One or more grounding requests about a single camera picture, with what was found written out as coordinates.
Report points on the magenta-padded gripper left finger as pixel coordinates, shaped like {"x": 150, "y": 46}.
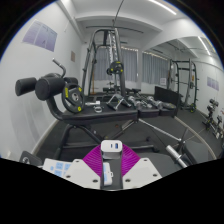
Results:
{"x": 83, "y": 173}

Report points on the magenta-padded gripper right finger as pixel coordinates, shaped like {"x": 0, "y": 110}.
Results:
{"x": 143, "y": 173}

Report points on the white charger block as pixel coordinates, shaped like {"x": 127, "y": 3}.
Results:
{"x": 111, "y": 148}

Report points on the black padded flat bench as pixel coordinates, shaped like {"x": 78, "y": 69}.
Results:
{"x": 156, "y": 163}

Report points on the white power strip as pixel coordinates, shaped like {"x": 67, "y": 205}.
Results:
{"x": 58, "y": 166}

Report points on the thick silver bar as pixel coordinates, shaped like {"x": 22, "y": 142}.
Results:
{"x": 175, "y": 155}

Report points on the black adjustable weight bench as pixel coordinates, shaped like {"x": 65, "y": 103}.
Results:
{"x": 100, "y": 116}

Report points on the chrome dumbbells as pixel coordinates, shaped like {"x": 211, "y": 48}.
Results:
{"x": 150, "y": 101}

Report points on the large black yellow weight plate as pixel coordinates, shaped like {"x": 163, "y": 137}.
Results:
{"x": 71, "y": 96}

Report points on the black upright panel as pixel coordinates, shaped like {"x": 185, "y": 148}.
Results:
{"x": 166, "y": 96}

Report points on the black exercise machine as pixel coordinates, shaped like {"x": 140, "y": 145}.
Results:
{"x": 213, "y": 113}

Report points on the black power rack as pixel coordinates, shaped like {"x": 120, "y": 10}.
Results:
{"x": 190, "y": 83}

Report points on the grey window curtain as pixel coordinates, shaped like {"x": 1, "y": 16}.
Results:
{"x": 131, "y": 65}
{"x": 155, "y": 68}

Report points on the small black yellow weight plate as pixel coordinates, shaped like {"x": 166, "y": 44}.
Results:
{"x": 115, "y": 68}

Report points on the short ceiling light strip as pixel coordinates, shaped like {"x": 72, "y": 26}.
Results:
{"x": 204, "y": 45}

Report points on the long ceiling light strip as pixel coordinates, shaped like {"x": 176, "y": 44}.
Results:
{"x": 163, "y": 7}

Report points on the small purple wall poster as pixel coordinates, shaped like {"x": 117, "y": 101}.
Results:
{"x": 213, "y": 83}

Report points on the small brown wall panel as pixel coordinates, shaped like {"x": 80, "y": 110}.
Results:
{"x": 73, "y": 56}

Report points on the large purple wall poster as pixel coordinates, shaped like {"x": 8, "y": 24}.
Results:
{"x": 40, "y": 35}

